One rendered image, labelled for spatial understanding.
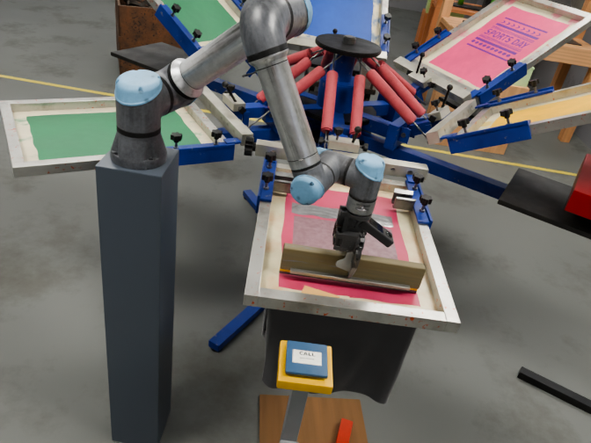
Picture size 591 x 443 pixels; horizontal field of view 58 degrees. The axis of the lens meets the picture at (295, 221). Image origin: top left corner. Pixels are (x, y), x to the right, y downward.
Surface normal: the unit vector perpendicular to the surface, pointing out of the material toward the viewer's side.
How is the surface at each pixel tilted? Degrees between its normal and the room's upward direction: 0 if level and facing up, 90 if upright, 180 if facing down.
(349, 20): 32
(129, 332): 90
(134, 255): 90
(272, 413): 0
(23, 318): 0
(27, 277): 0
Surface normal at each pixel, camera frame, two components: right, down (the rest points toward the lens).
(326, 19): 0.11, -0.42
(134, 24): 0.29, 0.55
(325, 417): 0.15, -0.83
